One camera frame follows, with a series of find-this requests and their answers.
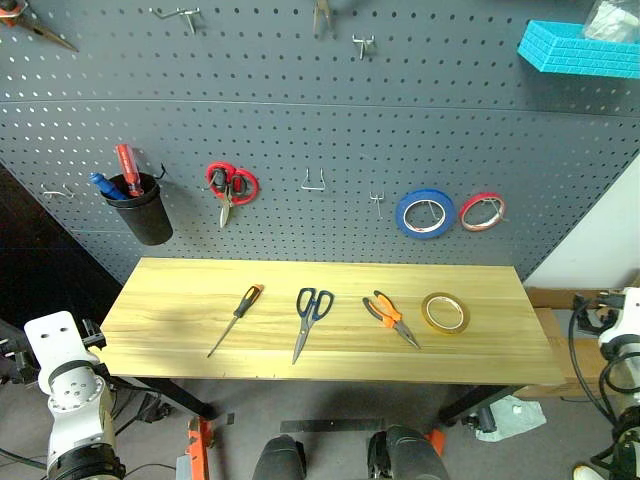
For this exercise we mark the silver metal pegboard hook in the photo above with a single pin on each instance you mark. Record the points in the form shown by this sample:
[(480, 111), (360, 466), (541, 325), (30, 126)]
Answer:
[(363, 44), (431, 207), (57, 192), (377, 201), (313, 187), (186, 14), (492, 200)]

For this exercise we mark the black plastic cup holder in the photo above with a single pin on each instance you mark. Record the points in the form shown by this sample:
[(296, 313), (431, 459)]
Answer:
[(145, 215)]

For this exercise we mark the dark rounded shape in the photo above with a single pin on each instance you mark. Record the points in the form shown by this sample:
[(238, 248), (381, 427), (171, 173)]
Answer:
[(407, 455), (279, 460)]

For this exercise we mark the red black scissors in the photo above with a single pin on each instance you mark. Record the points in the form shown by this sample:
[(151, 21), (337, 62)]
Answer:
[(226, 197)]

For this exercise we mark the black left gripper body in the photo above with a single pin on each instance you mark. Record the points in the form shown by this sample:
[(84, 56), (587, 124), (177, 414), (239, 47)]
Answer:
[(94, 336)]

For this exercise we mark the blue tape roll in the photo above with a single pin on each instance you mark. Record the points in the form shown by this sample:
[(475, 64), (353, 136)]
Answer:
[(403, 226)]

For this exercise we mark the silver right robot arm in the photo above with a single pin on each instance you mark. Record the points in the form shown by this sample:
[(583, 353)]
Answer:
[(627, 400)]

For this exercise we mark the red tape roll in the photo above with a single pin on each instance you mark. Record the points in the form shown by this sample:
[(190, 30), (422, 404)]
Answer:
[(466, 206)]

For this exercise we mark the orange black needle-nose pliers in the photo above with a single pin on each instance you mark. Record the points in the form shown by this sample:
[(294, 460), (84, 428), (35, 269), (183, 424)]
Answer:
[(391, 315)]

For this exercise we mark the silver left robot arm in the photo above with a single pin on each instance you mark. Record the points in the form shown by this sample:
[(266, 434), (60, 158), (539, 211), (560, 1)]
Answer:
[(80, 420)]

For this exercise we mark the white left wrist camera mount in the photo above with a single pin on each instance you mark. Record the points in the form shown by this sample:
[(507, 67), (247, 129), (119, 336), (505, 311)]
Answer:
[(52, 345)]

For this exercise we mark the yellow tape roll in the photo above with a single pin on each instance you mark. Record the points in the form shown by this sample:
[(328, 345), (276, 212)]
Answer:
[(462, 322)]

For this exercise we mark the black blue scissors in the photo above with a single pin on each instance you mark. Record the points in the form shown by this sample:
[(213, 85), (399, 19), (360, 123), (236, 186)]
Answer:
[(307, 320)]

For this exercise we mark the cyan plastic basket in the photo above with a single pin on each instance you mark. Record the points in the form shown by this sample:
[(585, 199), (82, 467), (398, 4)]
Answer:
[(565, 56)]

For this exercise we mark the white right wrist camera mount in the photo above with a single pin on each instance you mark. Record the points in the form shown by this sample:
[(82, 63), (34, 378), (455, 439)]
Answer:
[(629, 320)]

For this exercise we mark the dark grey metal pegboard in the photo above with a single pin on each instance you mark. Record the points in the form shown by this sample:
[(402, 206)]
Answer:
[(310, 115)]

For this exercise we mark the crumpled white plastic bag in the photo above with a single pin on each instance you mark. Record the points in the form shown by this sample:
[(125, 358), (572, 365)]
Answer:
[(515, 417)]

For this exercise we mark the clear plastic bag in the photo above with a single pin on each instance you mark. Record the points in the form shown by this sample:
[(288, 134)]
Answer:
[(612, 22)]

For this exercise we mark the black table leg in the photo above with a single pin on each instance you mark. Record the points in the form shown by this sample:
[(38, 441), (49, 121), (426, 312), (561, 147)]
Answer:
[(475, 402), (175, 395)]

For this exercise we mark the orange metal stand foot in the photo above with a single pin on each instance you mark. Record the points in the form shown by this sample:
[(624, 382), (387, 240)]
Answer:
[(436, 441), (200, 450)]

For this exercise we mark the orange black screwdriver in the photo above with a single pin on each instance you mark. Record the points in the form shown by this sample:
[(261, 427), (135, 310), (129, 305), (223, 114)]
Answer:
[(243, 310)]

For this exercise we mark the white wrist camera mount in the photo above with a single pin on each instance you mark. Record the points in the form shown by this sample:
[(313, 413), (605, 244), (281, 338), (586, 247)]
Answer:
[(52, 345), (629, 320)]

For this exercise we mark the brown cardboard box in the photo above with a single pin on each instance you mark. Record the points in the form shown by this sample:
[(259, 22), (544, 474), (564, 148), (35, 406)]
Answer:
[(560, 350)]

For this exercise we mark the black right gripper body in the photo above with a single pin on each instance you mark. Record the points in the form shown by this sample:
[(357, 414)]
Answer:
[(595, 315)]

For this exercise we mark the grey metal pliers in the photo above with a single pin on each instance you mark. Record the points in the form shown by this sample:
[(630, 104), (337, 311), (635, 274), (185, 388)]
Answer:
[(322, 17)]

